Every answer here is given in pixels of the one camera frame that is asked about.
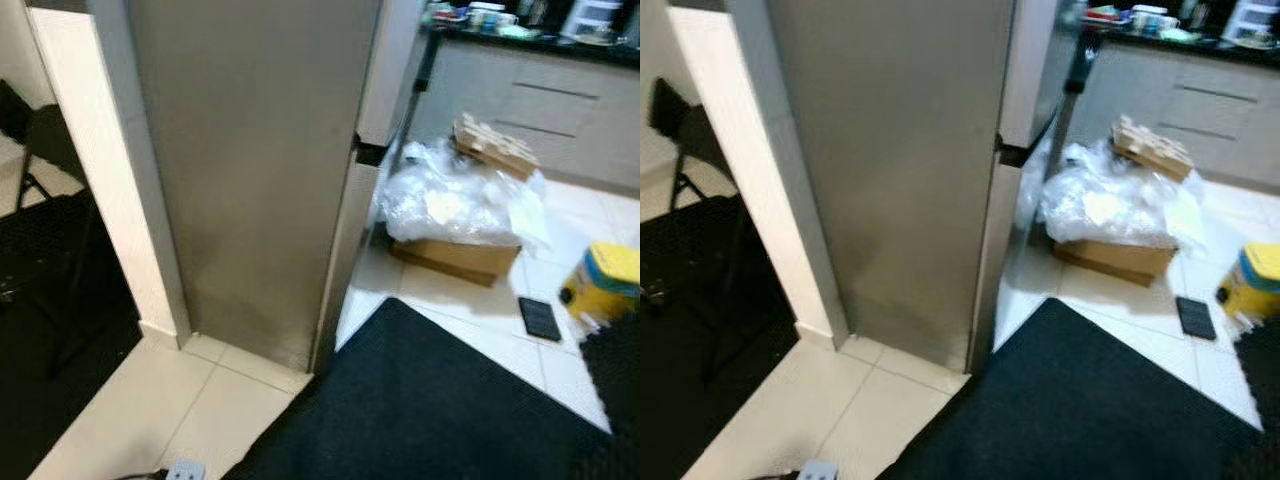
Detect stainless steel fridge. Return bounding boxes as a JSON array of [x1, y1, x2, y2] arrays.
[[125, 0, 386, 376], [765, 0, 1021, 373]]

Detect stainless fridge compartment door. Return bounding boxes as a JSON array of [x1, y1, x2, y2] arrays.
[[965, 160, 1023, 376], [313, 160, 386, 376]]

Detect flat black bathroom scale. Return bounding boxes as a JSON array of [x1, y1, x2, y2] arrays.
[[1175, 296, 1219, 342], [518, 296, 564, 343]]

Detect grey kitchen cabinet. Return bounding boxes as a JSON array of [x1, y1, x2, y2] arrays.
[[1065, 42, 1280, 196], [408, 40, 641, 196]]

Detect black foam puzzle mat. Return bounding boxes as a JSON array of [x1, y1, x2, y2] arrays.
[[578, 318, 641, 480], [1232, 320, 1280, 480]]

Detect tan cardboard egg tray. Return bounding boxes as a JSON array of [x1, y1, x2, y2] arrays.
[[1110, 113, 1196, 182], [452, 113, 542, 182]]

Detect brown cardboard box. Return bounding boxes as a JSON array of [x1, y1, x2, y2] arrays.
[[1050, 235, 1179, 288], [390, 235, 523, 289]]

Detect crumpled clear plastic bags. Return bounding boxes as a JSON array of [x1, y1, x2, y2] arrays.
[[375, 138, 551, 251], [1035, 138, 1206, 249]]

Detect white dish rack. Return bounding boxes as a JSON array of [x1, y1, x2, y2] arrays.
[[1225, 0, 1280, 49], [560, 0, 635, 47]]

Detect white mug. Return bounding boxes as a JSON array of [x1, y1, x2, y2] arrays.
[[470, 3, 518, 31], [1130, 4, 1183, 32]]

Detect large black floor mat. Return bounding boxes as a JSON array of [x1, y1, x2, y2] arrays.
[[878, 298, 1263, 480], [222, 298, 613, 480]]

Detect stainless freezer door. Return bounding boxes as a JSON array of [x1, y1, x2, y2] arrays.
[[355, 0, 426, 148], [998, 0, 1076, 149]]

